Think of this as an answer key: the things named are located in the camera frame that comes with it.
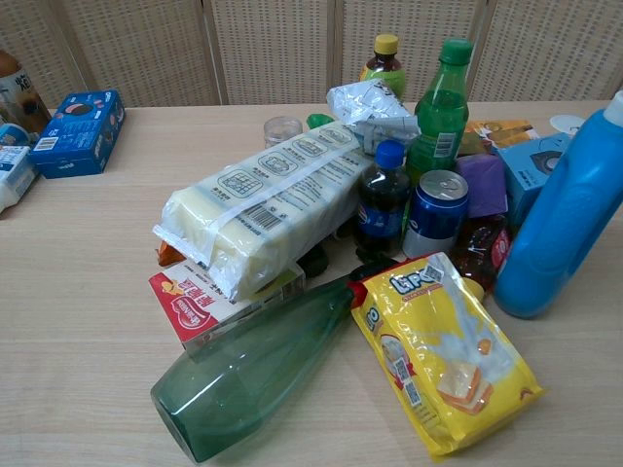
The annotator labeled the white round lid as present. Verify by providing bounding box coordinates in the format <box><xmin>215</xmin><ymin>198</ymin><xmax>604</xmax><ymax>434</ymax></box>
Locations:
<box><xmin>550</xmin><ymin>114</ymin><xmax>591</xmax><ymax>135</ymax></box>

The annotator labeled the woven folding screen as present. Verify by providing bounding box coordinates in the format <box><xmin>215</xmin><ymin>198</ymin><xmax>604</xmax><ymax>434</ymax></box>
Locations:
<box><xmin>0</xmin><ymin>0</ymin><xmax>623</xmax><ymax>109</ymax></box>

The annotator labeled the red and white food box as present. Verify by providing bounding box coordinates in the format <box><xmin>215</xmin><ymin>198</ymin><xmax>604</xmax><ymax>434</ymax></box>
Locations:
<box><xmin>147</xmin><ymin>258</ymin><xmax>308</xmax><ymax>361</ymax></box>

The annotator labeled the green glass bottle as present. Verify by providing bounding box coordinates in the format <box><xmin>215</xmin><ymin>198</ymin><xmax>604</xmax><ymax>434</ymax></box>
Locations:
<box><xmin>149</xmin><ymin>263</ymin><xmax>401</xmax><ymax>465</ymax></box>

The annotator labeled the yellow black card packet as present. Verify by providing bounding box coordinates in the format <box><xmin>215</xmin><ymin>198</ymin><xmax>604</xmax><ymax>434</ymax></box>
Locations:
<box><xmin>456</xmin><ymin>120</ymin><xmax>537</xmax><ymax>158</ymax></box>

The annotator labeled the yellow cap tea bottle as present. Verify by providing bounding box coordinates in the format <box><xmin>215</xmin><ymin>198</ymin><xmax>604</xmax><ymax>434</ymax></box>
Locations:
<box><xmin>358</xmin><ymin>33</ymin><xmax>408</xmax><ymax>96</ymax></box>

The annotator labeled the green Sprite bottle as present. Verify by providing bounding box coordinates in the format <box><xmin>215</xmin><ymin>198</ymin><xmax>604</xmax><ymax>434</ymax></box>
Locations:
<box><xmin>405</xmin><ymin>38</ymin><xmax>475</xmax><ymax>188</ymax></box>

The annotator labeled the red dark snack packet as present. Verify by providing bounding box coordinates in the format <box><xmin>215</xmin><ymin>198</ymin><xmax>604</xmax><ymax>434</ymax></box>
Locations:
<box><xmin>450</xmin><ymin>214</ymin><xmax>513</xmax><ymax>293</ymax></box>

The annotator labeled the white blue package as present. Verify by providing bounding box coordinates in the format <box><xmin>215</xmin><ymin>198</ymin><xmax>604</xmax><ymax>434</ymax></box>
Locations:
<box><xmin>0</xmin><ymin>123</ymin><xmax>40</xmax><ymax>215</ymax></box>

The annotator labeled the purple box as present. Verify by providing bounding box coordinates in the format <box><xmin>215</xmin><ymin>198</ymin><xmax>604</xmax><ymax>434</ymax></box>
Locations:
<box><xmin>455</xmin><ymin>153</ymin><xmax>510</xmax><ymax>220</ymax></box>

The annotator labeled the white crumpled snack bag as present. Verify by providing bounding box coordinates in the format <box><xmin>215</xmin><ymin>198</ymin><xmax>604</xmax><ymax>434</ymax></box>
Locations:
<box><xmin>325</xmin><ymin>79</ymin><xmax>422</xmax><ymax>158</ymax></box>

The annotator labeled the blue Pepsi can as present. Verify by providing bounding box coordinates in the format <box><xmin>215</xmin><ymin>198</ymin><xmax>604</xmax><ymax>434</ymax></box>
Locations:
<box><xmin>402</xmin><ymin>168</ymin><xmax>470</xmax><ymax>260</ymax></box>

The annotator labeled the brown drink bottle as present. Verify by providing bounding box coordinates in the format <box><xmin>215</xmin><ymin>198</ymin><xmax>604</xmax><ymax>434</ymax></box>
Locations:
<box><xmin>0</xmin><ymin>49</ymin><xmax>53</xmax><ymax>137</ymax></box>

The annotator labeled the yellow Lipo snack bag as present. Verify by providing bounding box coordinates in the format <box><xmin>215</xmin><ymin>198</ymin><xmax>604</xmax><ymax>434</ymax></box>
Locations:
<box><xmin>350</xmin><ymin>251</ymin><xmax>545</xmax><ymax>463</ymax></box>

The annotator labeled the orange snack packet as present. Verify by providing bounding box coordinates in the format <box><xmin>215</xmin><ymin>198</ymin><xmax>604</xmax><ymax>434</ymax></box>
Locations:
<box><xmin>155</xmin><ymin>240</ymin><xmax>180</xmax><ymax>268</ymax></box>

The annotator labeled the small Pepsi bottle blue cap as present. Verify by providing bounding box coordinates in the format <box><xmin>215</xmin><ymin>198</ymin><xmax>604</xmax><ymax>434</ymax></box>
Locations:
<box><xmin>353</xmin><ymin>139</ymin><xmax>412</xmax><ymax>258</ymax></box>

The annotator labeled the blue detergent bottle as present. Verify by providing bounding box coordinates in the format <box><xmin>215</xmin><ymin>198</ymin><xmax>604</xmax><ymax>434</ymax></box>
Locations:
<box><xmin>494</xmin><ymin>90</ymin><xmax>623</xmax><ymax>321</ymax></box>

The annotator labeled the blue Oreo box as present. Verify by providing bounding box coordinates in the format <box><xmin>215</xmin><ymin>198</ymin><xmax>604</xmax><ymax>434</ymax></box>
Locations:
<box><xmin>28</xmin><ymin>89</ymin><xmax>127</xmax><ymax>180</ymax></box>

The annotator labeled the light blue carton box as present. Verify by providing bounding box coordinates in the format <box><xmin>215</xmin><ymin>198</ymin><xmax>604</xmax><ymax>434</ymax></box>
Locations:
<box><xmin>495</xmin><ymin>132</ymin><xmax>573</xmax><ymax>234</ymax></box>

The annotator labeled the large white noodle package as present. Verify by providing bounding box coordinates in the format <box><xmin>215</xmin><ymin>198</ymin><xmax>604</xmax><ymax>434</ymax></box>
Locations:
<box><xmin>152</xmin><ymin>120</ymin><xmax>377</xmax><ymax>302</ymax></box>

